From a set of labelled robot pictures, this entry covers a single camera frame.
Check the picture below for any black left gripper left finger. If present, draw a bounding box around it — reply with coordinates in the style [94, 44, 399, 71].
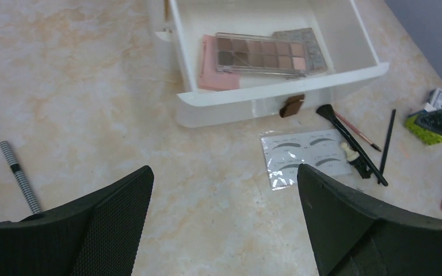
[0, 166, 154, 275]

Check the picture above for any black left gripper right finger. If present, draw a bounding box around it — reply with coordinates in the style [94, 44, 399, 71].
[297, 164, 442, 275]

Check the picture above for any grey eyeshadow palette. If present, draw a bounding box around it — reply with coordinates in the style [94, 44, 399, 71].
[272, 28, 328, 76]

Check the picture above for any pink rectangular sponge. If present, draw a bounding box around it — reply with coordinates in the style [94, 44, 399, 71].
[197, 34, 240, 91]

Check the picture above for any white drawer organizer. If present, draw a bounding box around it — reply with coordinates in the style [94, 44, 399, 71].
[148, 1, 388, 128]

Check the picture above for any clear nude eyeshadow palette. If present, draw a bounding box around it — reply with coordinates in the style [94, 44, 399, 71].
[215, 32, 308, 78]

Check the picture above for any black makeup brush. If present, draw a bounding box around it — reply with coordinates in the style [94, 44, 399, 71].
[316, 104, 388, 186]

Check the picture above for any blue playing card box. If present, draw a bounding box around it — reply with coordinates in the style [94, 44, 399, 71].
[424, 88, 442, 112]

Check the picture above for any thin black eyeliner brush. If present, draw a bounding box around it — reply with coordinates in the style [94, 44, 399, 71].
[379, 109, 397, 174]

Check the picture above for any thin brown brush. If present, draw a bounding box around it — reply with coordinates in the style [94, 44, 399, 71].
[335, 112, 382, 152]

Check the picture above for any eyebrow stencil sheet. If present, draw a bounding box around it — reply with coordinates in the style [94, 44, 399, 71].
[260, 129, 352, 190]

